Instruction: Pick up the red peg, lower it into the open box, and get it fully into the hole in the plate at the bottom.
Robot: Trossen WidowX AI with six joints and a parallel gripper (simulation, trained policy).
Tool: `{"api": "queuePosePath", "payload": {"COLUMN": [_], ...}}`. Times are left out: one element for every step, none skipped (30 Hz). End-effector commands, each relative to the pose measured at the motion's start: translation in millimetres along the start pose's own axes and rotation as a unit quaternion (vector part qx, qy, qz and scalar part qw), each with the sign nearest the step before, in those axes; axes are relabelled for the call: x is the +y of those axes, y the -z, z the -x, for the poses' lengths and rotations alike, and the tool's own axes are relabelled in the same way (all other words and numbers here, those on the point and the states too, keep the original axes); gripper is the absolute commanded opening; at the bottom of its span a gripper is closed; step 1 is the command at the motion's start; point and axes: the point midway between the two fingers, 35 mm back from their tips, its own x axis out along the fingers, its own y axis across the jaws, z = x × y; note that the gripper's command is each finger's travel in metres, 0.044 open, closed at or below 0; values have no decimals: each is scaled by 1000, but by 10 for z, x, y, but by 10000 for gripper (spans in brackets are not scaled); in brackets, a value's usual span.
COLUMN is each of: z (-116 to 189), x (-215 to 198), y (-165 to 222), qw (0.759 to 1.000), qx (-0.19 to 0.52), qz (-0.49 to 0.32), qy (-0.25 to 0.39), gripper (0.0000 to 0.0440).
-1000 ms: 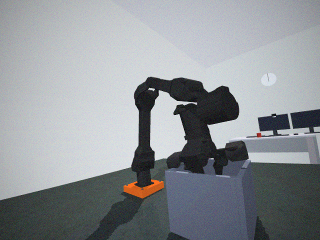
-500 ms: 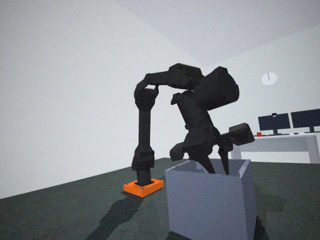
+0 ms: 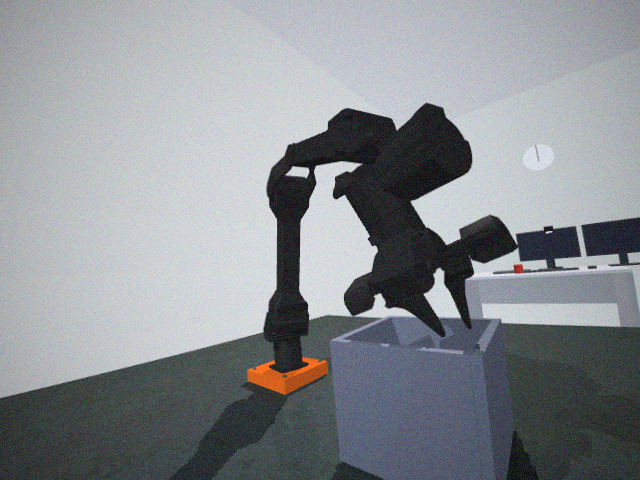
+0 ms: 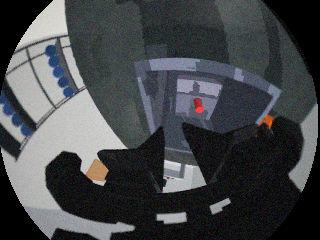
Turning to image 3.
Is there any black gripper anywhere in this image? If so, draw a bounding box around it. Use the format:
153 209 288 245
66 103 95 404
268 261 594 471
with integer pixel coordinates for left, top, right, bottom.
344 201 519 337

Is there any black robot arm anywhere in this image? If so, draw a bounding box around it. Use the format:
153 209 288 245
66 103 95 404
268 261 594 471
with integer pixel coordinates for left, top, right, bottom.
263 102 472 374

